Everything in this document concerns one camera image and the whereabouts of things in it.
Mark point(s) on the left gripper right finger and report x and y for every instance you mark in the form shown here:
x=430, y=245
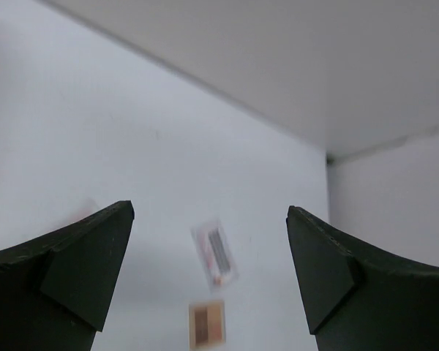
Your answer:
x=357, y=296

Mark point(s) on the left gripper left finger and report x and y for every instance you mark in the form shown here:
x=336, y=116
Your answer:
x=56, y=289

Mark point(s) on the false lash box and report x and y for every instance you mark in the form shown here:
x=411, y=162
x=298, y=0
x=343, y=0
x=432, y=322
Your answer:
x=214, y=253
x=86, y=208

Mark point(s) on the right false lash box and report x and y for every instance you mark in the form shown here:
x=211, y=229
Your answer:
x=214, y=253

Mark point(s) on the small pink blush palette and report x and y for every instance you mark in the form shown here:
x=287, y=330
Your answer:
x=207, y=324

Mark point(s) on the left false lash box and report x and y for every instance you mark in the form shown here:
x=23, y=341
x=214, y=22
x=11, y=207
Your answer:
x=86, y=208

